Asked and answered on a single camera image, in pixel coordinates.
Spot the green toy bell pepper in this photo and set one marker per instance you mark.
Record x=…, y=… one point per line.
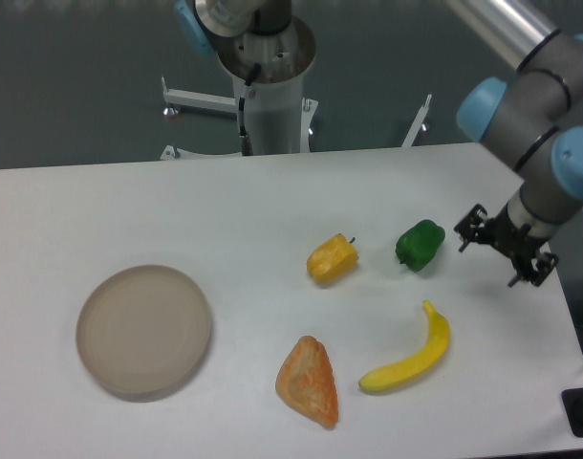
x=418, y=246

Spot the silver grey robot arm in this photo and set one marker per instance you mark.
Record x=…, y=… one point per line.
x=517, y=123

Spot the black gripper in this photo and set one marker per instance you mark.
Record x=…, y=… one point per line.
x=530, y=264

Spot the yellow toy bell pepper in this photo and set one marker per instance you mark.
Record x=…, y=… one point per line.
x=332, y=259

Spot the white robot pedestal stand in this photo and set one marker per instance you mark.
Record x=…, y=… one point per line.
x=267, y=72

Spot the yellow toy banana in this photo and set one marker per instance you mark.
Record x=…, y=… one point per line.
x=399, y=373

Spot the orange toy bread slice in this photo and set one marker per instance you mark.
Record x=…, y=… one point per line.
x=306, y=383

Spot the beige round plate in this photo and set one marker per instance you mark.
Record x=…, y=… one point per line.
x=143, y=332

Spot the black device at table edge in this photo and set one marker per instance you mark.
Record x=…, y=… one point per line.
x=573, y=403

